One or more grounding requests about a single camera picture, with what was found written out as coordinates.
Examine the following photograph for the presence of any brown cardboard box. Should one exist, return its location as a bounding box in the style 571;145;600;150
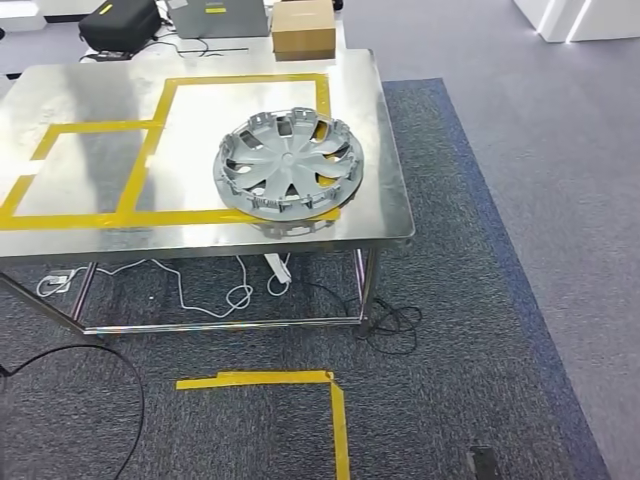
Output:
271;0;337;62

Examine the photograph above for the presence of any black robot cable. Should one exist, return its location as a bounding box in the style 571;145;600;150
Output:
0;343;146;480

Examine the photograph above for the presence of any long white floor cable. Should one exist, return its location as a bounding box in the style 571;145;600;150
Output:
37;254;254;319

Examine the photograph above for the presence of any white desk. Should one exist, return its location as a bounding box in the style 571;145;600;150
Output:
79;16;347;64

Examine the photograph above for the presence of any black bag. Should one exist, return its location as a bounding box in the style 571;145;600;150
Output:
78;0;162;54

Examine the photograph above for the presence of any looped white cable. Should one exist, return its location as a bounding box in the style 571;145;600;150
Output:
266;253;292;298

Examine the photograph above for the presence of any white power strip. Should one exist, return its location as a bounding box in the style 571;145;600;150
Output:
263;252;292;285

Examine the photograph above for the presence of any grey equipment case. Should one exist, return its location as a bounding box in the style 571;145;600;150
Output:
167;0;271;40

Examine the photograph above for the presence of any yellow floor tape square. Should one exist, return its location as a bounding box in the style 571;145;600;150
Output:
174;369;351;480

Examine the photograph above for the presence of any grey wheel hubcap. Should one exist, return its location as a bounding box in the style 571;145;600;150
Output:
212;107;365;223

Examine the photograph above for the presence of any thin black desk cable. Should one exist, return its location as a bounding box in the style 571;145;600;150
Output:
145;36;223;60

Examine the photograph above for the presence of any white low furniture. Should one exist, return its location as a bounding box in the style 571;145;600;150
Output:
0;0;106;33

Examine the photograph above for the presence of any large yellow table tape square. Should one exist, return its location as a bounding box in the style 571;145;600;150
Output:
115;72;342;230

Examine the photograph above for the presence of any steel workbench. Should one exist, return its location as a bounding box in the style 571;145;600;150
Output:
0;47;416;339

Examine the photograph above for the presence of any small yellow table tape square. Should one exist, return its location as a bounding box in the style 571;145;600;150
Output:
0;119;166;232

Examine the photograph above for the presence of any white lit furniture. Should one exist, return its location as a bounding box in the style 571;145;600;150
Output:
512;0;640;44

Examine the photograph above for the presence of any tangled black floor cable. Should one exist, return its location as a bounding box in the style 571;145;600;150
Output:
305;281;423;357

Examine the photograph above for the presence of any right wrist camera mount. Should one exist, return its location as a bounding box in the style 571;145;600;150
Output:
467;445;501;480

